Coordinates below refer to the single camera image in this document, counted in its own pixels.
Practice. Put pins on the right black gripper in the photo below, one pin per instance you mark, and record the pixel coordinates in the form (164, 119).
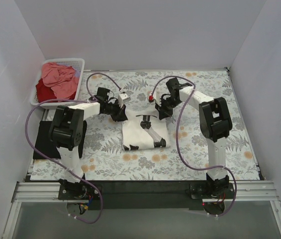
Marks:
(163, 110)

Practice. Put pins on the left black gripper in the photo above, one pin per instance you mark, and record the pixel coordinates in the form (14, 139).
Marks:
(118, 113)

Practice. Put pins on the white t shirt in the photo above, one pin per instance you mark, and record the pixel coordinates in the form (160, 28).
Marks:
(144, 130)

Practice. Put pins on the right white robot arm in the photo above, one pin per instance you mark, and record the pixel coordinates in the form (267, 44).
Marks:
(214, 121)

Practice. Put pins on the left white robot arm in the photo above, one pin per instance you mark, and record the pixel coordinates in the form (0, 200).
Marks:
(66, 131)

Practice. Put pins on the white plastic laundry basket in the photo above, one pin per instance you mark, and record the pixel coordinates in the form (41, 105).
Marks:
(77, 63)

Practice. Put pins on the pink t shirt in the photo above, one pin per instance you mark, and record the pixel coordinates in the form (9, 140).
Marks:
(62, 80)

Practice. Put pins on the folded black t shirt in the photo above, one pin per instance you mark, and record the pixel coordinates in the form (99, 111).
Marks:
(46, 146)

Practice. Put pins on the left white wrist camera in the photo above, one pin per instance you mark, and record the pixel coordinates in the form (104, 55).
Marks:
(123, 98)

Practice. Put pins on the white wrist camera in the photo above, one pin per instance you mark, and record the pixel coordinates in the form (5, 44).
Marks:
(155, 97)
(123, 98)

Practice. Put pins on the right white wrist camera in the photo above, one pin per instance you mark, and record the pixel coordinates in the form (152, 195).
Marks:
(155, 97)

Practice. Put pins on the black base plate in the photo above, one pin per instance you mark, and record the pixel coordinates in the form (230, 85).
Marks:
(96, 199)

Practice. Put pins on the aluminium frame rail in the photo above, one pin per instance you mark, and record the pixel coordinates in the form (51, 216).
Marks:
(254, 191)

